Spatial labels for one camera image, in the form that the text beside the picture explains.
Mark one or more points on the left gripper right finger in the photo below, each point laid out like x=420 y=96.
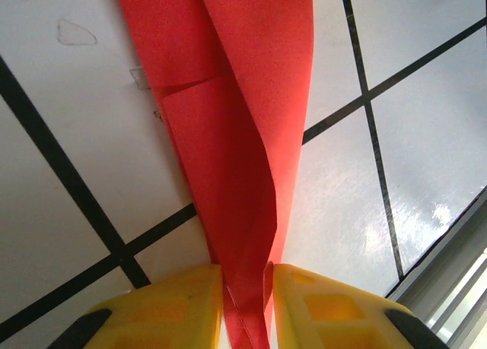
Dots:
x=342 y=315

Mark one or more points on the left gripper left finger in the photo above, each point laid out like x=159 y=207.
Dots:
x=163 y=315

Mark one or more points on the red square paper sheet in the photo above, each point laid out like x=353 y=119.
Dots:
x=236 y=136

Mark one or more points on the aluminium table rail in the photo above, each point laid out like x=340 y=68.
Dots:
x=449 y=280

